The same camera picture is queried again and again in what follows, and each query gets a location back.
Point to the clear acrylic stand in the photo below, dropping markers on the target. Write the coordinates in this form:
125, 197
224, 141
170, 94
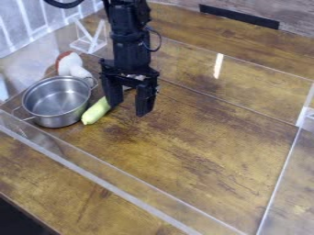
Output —
89, 43

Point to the red and white toy mushroom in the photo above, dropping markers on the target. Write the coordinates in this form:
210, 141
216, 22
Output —
70, 65

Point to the green handled metal spoon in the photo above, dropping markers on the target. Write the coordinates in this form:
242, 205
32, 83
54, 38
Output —
95, 111

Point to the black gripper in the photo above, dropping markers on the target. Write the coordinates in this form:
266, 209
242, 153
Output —
141, 78

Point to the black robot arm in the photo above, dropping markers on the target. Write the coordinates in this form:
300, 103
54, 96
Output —
129, 16

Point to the stainless steel pot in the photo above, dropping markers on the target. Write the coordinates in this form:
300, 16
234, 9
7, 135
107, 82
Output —
57, 100

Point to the clear acrylic barrier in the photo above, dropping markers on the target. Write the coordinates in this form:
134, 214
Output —
289, 214
143, 195

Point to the black strip on table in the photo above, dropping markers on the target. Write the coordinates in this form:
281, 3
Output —
258, 21

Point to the clear acrylic right barrier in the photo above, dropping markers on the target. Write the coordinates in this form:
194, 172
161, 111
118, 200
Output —
289, 214

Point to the clear acrylic front barrier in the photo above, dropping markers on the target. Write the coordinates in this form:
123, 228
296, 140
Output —
143, 195

